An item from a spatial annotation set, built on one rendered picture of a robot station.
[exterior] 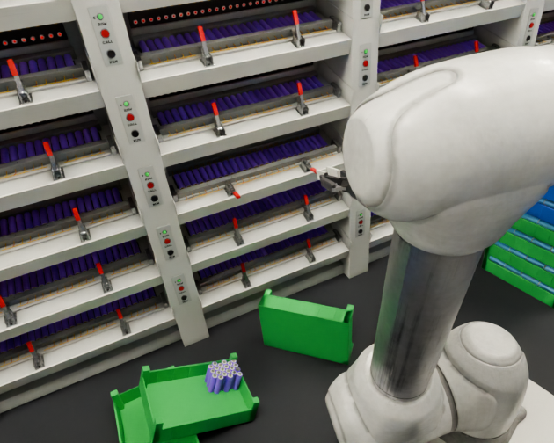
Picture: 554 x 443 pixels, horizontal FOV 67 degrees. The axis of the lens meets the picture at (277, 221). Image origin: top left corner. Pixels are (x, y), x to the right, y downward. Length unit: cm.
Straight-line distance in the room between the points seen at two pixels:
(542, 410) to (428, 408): 42
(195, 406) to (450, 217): 110
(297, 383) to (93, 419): 65
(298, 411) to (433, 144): 113
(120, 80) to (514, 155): 91
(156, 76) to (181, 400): 92
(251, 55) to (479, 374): 91
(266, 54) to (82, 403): 122
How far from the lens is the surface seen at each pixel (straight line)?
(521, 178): 40
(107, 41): 109
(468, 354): 87
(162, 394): 139
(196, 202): 128
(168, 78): 112
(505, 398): 92
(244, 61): 117
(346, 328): 134
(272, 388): 143
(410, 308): 55
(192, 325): 154
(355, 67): 135
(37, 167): 124
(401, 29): 143
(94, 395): 160
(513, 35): 183
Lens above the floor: 119
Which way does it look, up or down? 34 degrees down
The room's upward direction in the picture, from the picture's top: 6 degrees counter-clockwise
